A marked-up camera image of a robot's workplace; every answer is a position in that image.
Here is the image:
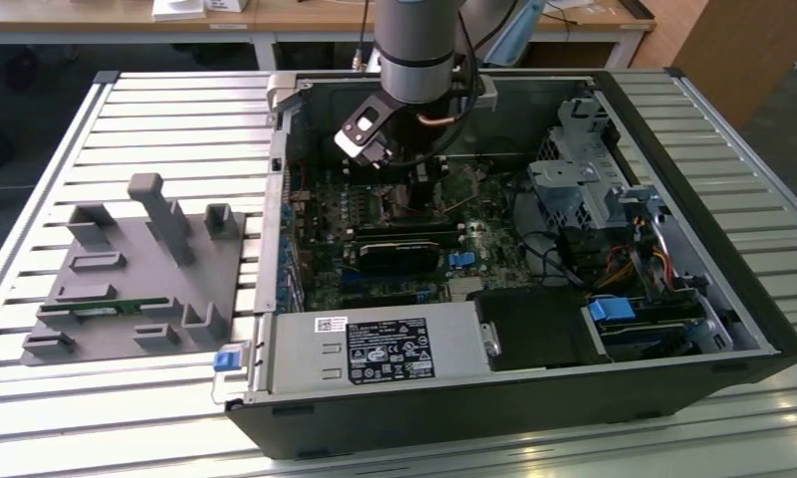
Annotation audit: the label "metal wire locking lever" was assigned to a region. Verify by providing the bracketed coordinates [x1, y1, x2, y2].
[441, 193, 481, 221]

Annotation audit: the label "green motherboard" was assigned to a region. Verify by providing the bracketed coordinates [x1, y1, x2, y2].
[283, 153, 539, 313]

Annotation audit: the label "perforated metal drive cage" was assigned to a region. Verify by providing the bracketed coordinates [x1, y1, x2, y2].
[527, 97, 662, 233]

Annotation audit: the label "pale blue teach pendant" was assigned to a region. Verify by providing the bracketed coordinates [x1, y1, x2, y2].
[482, 0, 547, 67]

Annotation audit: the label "black graphics card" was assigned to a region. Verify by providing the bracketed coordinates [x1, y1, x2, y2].
[355, 240, 441, 274]

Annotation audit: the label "silver chipset heatsink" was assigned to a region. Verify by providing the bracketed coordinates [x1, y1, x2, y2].
[447, 277, 485, 301]

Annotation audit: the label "black plastic air shroud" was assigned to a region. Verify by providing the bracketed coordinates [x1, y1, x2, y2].
[474, 288, 609, 372]

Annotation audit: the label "hard disk in blue carrier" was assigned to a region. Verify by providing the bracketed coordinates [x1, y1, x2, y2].
[588, 296, 705, 333]

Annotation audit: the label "white cardboard box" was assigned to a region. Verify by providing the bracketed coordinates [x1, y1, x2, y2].
[151, 0, 207, 22]

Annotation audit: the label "silver power supply with label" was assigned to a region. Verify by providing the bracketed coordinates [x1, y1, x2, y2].
[263, 301, 497, 394]

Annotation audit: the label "grey parts rack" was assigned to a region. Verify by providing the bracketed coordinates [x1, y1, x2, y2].
[22, 172, 250, 367]

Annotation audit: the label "wooden cabinet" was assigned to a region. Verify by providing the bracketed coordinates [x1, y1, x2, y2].
[629, 0, 797, 129]

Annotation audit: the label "green RAM stick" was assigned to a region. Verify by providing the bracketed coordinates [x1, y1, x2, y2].
[38, 297, 174, 318]

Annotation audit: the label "black open PC case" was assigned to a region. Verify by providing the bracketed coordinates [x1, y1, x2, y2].
[210, 67, 797, 462]

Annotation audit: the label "wooden desk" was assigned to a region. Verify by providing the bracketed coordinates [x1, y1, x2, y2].
[0, 0, 658, 71]

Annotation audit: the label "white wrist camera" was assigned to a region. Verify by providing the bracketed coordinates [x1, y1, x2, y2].
[333, 92, 401, 168]

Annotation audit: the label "black cable bundle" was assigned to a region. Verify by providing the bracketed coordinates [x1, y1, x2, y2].
[514, 229, 590, 290]

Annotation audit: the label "yellow red power wires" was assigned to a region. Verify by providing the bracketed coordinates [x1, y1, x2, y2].
[594, 237, 678, 293]

